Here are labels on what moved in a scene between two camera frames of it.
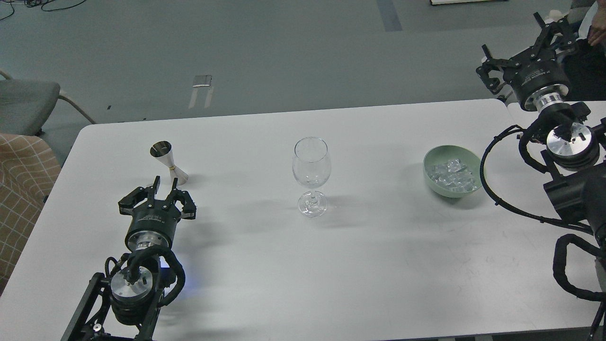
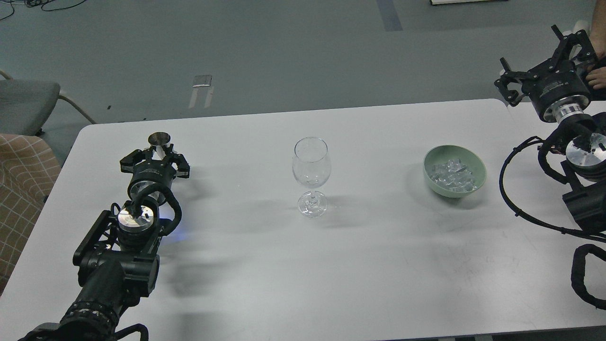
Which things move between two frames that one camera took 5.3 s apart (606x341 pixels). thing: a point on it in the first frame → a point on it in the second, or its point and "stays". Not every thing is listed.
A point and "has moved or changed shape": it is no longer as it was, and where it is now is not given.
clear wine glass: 311,165 stays
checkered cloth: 29,169 stays
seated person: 585,65 stays
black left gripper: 152,225 → 151,178
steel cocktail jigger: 163,149 has moved or changed shape
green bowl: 452,171 stays
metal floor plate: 201,81 stays
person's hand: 597,34 → 597,78
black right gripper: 537,77 → 551,80
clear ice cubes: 454,175 stays
